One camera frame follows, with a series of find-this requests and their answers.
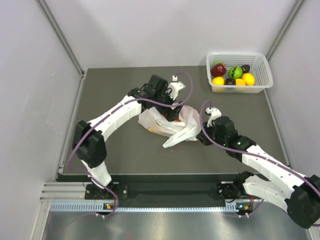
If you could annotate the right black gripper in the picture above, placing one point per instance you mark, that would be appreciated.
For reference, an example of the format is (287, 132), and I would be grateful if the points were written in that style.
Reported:
(203, 139)

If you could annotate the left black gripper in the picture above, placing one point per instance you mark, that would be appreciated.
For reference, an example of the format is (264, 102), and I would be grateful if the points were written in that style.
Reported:
(169, 114)

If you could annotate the white printed plastic bag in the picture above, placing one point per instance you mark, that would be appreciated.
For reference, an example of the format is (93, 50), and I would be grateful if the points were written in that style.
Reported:
(177, 132)

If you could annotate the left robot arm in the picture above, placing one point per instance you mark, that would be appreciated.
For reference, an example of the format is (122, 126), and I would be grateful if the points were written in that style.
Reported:
(89, 141)

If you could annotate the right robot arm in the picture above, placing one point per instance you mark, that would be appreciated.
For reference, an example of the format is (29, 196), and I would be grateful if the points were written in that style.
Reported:
(295, 193)

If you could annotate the dark purple fruit front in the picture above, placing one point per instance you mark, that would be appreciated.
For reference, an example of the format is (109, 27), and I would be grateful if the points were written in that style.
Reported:
(230, 82)

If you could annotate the dark purple fruit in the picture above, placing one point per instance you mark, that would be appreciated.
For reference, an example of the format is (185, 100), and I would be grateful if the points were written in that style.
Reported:
(245, 68)
(230, 82)

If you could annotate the green striped fruit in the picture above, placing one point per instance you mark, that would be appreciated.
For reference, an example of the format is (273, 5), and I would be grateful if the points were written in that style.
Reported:
(235, 72)

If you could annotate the dark purple fruit back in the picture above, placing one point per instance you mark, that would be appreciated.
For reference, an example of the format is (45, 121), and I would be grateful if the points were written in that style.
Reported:
(245, 68)

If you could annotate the yellow lemon left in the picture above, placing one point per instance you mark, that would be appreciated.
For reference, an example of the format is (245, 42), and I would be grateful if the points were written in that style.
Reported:
(219, 81)

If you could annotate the yellow lemon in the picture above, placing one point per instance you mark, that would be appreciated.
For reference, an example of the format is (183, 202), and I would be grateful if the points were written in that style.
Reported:
(219, 81)
(249, 79)
(240, 82)

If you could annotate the yellow lemon middle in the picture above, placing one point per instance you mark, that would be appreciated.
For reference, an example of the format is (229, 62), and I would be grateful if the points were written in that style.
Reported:
(240, 82)

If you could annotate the yellow lemon right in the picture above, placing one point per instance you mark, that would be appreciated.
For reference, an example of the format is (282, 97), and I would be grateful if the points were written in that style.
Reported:
(249, 79)

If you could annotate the red apple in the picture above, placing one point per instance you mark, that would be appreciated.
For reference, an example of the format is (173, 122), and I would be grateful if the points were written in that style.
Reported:
(218, 70)

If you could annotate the white perforated plastic basket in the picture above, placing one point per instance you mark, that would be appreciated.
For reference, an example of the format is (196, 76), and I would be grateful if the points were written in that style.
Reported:
(259, 67)

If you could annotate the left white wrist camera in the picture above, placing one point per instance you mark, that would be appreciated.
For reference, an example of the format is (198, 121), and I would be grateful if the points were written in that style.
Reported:
(174, 87)

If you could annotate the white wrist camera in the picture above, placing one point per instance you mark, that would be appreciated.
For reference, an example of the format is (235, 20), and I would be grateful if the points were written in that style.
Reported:
(213, 113)
(174, 87)

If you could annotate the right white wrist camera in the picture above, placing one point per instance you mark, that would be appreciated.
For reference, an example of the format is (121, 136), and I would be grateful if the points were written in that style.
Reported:
(213, 113)

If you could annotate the slotted cable duct rail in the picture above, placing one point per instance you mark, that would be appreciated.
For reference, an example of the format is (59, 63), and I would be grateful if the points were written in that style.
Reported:
(101, 207)

